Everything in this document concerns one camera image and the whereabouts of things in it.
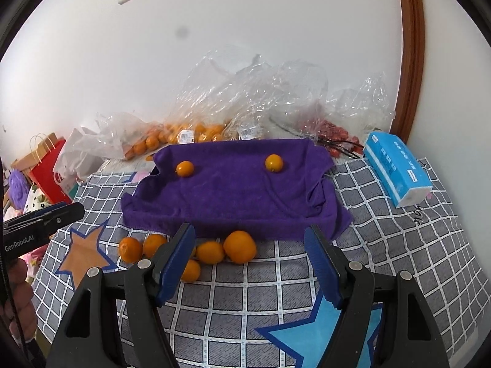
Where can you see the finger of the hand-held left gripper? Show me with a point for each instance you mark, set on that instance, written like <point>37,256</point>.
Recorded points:
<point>61,216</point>

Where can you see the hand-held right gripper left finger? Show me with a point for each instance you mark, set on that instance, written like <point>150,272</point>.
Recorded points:
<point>180,260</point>

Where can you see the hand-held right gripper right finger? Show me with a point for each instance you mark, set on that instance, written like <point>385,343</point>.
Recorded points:
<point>322,264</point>

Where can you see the small orange mandarin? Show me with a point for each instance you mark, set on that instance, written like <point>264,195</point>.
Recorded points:
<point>210,252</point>
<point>185,168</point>
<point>154,245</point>
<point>130,250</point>
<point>274,163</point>
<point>191,271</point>

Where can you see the large orange mandarin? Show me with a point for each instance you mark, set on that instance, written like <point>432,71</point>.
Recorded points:
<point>239,246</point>

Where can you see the clear bag of lychees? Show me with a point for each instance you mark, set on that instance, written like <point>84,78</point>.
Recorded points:
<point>337,130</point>

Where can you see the person's left hand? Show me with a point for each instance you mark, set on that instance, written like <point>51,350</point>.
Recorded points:
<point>21,299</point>

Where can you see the floral cloth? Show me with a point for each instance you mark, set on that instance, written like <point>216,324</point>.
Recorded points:
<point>36,199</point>

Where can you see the red paper bag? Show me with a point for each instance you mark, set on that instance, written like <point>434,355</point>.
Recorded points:
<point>48,172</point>

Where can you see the purple plush toy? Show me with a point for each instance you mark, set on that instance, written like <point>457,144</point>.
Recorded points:
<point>17,188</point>

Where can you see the white plastic bag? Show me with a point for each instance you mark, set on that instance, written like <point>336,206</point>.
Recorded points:
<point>76,153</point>

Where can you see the brown paper bag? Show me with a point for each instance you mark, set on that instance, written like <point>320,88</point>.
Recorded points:
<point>28,155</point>

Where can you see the purple towel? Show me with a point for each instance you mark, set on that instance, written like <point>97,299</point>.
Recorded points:
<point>238,195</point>

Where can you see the blue tissue pack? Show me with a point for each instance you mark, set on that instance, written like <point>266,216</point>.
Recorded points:
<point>395,165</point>

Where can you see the labelled clear bag of oranges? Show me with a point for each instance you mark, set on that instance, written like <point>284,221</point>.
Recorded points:
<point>199,132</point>

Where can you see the crumpled clear plastic bag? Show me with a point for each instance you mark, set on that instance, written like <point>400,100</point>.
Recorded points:
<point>245,92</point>

